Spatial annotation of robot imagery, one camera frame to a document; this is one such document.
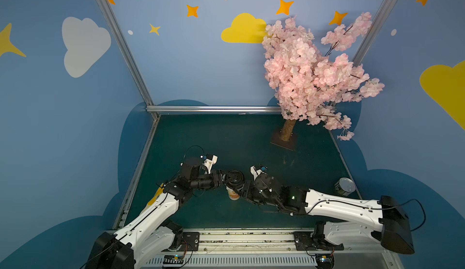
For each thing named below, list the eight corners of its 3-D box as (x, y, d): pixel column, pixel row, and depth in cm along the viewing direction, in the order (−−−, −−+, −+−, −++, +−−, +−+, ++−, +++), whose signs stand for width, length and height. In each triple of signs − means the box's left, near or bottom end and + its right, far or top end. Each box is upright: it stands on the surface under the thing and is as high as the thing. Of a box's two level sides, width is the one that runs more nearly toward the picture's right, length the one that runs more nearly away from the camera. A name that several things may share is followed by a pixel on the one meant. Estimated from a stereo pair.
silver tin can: (335, 197, 90) (342, 192, 85) (330, 183, 95) (336, 177, 89) (351, 197, 90) (358, 192, 85) (345, 183, 95) (352, 177, 89)
